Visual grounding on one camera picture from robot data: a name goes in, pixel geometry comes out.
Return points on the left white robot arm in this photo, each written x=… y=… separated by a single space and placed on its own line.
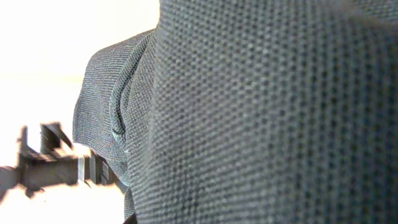
x=36 y=170

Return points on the black t-shirt with logo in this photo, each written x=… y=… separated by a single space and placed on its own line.
x=257 y=111

